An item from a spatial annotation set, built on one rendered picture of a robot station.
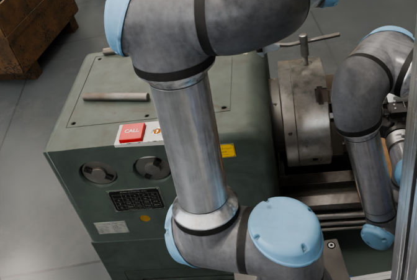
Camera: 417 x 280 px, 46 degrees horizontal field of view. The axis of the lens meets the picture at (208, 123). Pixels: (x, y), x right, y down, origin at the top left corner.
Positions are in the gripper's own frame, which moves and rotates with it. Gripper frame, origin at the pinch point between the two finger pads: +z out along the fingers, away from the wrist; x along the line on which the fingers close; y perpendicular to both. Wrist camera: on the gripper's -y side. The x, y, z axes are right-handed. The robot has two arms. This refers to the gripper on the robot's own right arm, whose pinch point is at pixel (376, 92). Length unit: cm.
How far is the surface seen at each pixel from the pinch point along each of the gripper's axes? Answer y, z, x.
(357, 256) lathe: -8, -18, -56
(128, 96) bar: -68, -13, 17
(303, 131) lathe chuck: -22.4, -18.1, 3.7
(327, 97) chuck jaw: -15.0, -11.3, 9.1
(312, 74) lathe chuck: -18.5, -6.4, 13.4
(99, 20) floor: -196, 286, -110
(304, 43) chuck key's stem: -19.8, -0.6, 20.0
